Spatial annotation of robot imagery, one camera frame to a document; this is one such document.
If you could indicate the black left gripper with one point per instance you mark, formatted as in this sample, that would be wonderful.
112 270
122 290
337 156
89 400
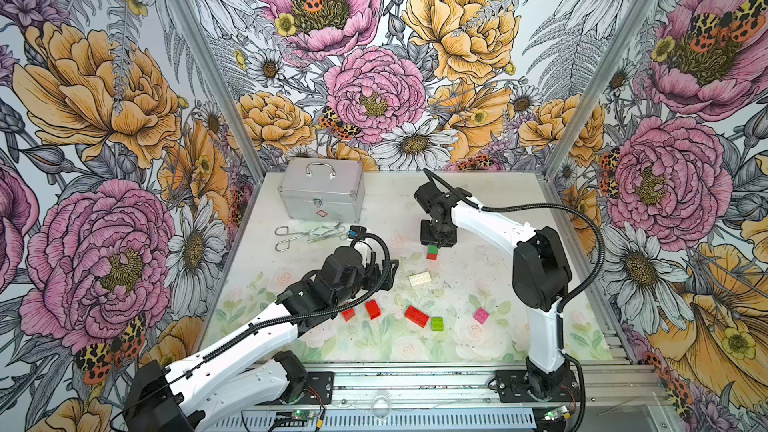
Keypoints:
371 271

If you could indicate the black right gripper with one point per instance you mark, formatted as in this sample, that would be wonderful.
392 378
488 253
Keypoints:
425 236

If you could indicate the white lego brick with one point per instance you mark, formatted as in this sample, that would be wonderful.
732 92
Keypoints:
419 279

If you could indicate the magenta lego brick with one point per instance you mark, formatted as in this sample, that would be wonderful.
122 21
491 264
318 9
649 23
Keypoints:
481 315

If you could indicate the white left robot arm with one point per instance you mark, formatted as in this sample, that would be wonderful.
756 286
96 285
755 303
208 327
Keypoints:
252 365

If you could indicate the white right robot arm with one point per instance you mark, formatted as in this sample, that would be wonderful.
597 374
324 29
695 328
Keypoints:
540 270

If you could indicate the small red lego brick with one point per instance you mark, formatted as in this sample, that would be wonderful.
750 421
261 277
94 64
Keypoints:
348 314

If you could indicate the red square lego brick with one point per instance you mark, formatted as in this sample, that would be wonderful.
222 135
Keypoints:
373 309

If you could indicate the long red lego brick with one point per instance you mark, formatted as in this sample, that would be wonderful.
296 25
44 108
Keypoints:
416 316

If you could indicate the lime green lego brick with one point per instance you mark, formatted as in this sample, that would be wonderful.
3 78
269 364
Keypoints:
437 324

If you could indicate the steel surgical scissors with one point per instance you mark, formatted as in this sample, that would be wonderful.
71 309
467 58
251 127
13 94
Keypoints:
320 230

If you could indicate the steel forceps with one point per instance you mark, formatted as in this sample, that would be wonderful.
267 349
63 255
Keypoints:
287 240

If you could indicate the silver metal case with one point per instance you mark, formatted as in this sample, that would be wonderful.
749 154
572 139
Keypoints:
323 189

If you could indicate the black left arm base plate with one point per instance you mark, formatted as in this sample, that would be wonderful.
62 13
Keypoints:
311 388

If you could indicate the aluminium front rail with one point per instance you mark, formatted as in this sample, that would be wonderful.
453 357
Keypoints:
411 385

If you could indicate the white vented cable duct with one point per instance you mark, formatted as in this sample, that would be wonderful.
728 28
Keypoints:
503 419

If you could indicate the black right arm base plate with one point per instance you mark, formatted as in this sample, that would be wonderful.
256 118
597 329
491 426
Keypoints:
512 386

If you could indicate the aluminium frame post right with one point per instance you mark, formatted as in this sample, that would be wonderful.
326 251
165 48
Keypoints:
624 33

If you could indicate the aluminium frame post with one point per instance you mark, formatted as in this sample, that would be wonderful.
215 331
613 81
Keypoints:
185 14
624 33

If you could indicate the aluminium frame post left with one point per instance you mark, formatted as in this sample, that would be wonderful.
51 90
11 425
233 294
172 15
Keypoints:
185 14

